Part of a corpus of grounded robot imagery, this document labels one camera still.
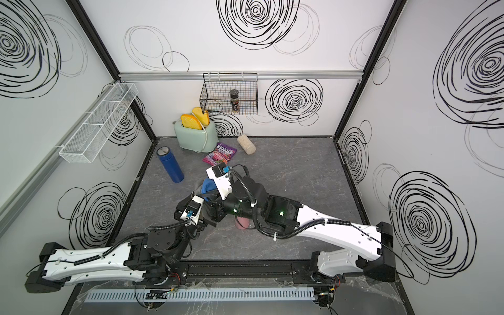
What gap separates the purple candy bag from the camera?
107 centimetres

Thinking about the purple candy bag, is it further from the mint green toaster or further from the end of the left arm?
the end of the left arm

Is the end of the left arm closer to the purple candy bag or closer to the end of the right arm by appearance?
the end of the right arm

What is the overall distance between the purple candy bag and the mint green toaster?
0.08 feet
